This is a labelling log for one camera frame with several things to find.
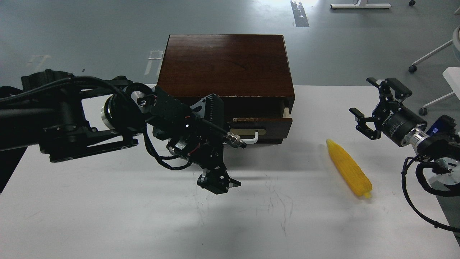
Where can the wooden drawer with white handle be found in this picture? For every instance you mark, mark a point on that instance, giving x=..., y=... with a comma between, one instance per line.
x=270, y=128

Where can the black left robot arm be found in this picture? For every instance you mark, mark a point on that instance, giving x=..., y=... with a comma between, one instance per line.
x=71, y=117

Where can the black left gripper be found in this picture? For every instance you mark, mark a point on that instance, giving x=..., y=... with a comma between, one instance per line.
x=197, y=133

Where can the white desk foot bar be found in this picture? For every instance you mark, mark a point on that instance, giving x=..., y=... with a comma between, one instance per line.
x=361, y=4

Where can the black tape strip on floor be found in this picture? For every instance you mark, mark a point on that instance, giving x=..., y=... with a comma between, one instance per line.
x=299, y=14

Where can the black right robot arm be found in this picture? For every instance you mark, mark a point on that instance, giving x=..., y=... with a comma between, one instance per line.
x=438, y=148

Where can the white tape patch on floor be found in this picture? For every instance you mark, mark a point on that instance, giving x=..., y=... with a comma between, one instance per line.
x=155, y=55

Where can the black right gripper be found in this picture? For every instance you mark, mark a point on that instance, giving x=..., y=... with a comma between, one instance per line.
x=390, y=116

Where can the dark wooden drawer cabinet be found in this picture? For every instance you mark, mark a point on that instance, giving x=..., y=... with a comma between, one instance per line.
x=250, y=73

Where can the yellow corn cob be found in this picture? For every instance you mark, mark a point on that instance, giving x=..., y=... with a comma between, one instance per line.
x=351, y=172

